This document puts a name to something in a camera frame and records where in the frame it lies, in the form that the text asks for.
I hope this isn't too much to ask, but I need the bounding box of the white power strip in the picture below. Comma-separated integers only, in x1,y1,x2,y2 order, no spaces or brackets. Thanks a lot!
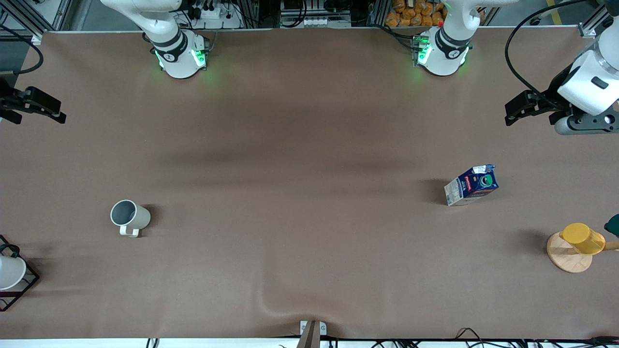
186,0,243,29

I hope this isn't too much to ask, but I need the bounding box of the blue Pascal milk carton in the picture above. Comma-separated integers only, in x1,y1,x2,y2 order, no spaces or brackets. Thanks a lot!
444,164,500,207

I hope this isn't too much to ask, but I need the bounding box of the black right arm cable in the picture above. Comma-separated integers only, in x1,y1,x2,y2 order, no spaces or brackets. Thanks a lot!
0,29,44,76

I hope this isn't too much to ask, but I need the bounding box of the yellow cup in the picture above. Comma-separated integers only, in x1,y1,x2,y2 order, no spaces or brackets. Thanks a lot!
559,222,606,256

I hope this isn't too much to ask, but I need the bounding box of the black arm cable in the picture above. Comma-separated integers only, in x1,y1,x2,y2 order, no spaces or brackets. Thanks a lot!
0,29,44,76
504,0,596,100

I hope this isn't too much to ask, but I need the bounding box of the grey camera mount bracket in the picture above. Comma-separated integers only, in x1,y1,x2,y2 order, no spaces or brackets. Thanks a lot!
296,319,327,348

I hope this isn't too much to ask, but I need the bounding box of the white cup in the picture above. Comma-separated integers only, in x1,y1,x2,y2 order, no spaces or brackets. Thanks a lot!
0,255,28,291

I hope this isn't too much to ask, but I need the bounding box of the black wire rack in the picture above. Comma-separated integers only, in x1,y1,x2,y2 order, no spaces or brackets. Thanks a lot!
0,234,41,312

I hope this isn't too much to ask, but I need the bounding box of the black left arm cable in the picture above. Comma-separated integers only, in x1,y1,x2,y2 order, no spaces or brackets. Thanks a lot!
504,0,596,100

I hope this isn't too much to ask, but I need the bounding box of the white socket strip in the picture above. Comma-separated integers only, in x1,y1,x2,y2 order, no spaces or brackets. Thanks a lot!
299,16,352,29

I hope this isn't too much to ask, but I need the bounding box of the grey mug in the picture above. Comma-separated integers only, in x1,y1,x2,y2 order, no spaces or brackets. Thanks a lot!
110,199,152,238

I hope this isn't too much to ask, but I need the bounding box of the round wooden mug stand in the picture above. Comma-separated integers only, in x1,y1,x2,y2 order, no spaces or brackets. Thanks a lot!
546,232,619,274

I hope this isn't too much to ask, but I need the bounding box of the bag of orange snacks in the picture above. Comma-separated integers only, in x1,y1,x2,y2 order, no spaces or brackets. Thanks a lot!
385,0,446,28

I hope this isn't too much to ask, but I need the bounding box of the black cable loop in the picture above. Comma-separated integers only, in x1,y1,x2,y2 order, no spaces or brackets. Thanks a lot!
454,327,491,347

